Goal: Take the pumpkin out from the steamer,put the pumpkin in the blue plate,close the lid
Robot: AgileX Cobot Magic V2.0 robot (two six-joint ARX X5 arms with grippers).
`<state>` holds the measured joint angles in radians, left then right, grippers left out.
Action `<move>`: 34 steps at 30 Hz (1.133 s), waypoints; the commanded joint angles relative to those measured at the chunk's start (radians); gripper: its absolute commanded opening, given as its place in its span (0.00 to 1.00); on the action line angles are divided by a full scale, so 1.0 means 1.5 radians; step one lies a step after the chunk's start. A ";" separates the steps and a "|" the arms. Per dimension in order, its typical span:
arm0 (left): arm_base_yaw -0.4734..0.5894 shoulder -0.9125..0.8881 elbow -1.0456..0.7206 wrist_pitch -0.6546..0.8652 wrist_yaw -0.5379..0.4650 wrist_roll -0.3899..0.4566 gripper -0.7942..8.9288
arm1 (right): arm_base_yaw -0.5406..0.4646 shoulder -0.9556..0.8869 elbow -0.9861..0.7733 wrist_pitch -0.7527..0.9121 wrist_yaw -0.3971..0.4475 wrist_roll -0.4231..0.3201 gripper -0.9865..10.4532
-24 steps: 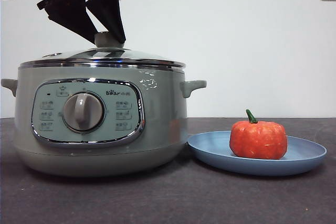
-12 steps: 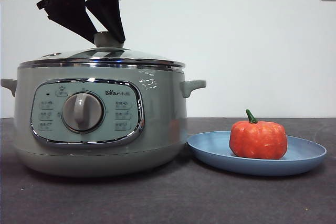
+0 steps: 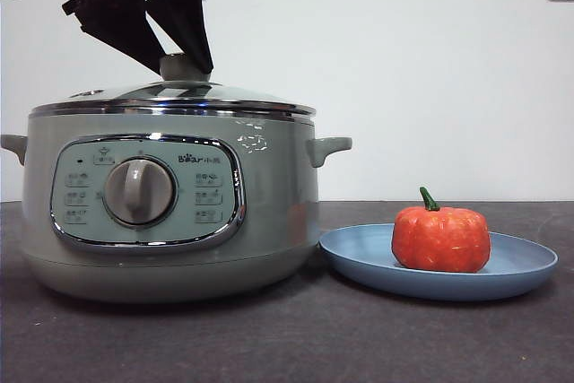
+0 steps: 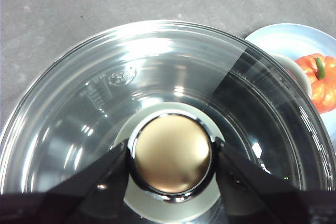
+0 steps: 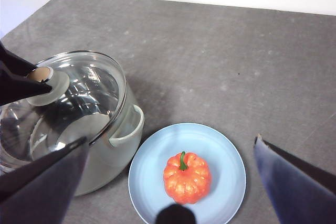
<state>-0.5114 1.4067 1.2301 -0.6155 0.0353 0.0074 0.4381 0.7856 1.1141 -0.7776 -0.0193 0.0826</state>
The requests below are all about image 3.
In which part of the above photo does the glass lid with green knob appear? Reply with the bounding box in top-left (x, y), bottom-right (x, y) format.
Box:
top-left (30, 53), bottom-right (317, 122)

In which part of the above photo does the orange pumpkin with green stem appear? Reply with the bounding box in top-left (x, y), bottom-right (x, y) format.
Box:
top-left (391, 186), bottom-right (491, 274)

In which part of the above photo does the pale green electric steamer pot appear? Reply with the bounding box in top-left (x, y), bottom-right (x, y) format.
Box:
top-left (0, 104), bottom-right (353, 304)

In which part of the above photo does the blue plate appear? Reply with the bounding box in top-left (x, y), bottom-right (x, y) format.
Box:
top-left (317, 223), bottom-right (560, 302)

